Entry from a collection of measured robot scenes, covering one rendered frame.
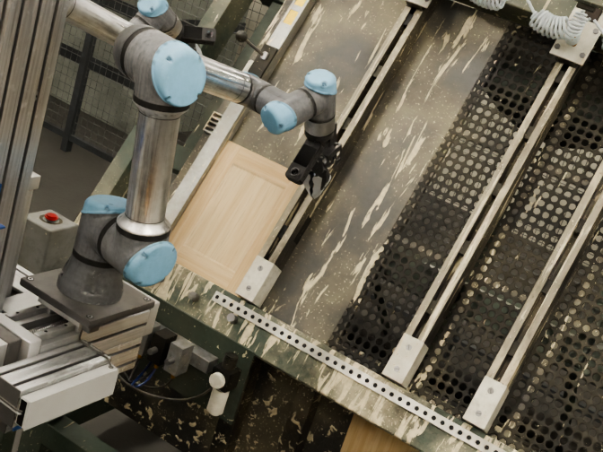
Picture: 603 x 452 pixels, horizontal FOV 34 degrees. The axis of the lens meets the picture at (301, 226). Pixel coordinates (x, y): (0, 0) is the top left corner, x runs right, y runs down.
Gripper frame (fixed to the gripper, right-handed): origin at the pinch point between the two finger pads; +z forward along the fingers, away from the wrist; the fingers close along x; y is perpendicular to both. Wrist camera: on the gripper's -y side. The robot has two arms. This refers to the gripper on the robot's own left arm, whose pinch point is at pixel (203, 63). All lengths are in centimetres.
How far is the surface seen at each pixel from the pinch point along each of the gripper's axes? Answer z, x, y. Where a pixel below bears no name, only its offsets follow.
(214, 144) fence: 9.3, 23.4, -1.5
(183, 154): 16.9, 21.7, 12.0
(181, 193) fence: 9.7, 38.2, 8.6
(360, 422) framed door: 38, 104, -40
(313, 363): 10, 93, -33
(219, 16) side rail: 7.4, -21.1, -1.6
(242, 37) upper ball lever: -2.7, -5.6, -13.6
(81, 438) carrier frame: 47, 104, 55
